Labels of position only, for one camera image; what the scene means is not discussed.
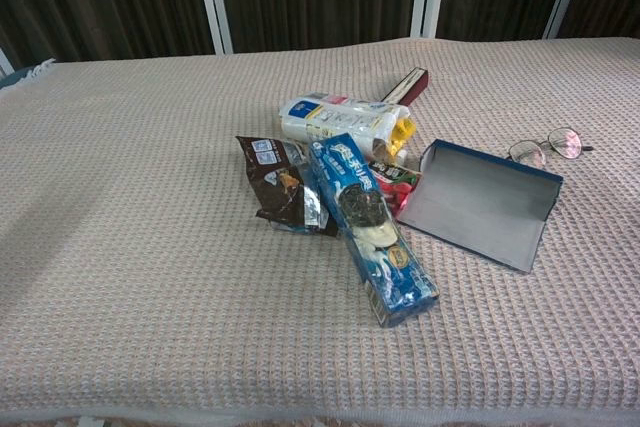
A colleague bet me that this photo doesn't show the blue grey box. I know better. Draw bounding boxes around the blue grey box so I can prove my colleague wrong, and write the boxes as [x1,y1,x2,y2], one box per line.
[397,138,565,274]

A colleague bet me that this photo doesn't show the white snack bag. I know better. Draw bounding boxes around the white snack bag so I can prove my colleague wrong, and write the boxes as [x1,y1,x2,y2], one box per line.
[277,91,416,158]

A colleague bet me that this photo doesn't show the yellow plastic packet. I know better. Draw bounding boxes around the yellow plastic packet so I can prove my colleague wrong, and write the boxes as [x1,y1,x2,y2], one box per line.
[387,116,417,157]

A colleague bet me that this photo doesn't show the dark red long box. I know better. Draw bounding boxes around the dark red long box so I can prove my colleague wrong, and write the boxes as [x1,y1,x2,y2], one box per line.
[379,66,430,108]

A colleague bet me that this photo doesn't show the pink waffle blanket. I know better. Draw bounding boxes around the pink waffle blanket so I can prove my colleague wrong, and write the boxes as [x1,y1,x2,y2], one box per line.
[0,36,640,421]

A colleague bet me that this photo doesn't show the blue cookie package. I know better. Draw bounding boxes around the blue cookie package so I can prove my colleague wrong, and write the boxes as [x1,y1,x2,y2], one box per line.
[307,132,441,331]

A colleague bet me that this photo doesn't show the red snack packet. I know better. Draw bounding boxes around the red snack packet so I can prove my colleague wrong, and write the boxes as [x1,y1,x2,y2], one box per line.
[367,159,424,221]

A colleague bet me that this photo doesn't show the brown snack wrapper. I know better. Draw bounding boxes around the brown snack wrapper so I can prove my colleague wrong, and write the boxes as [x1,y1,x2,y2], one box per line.
[234,134,341,238]

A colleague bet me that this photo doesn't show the thin-framed eyeglasses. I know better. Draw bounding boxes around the thin-framed eyeglasses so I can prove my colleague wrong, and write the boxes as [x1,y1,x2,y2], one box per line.
[507,126,595,168]

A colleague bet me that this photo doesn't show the teal table cover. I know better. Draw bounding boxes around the teal table cover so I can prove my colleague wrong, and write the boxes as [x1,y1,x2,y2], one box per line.
[0,62,56,93]

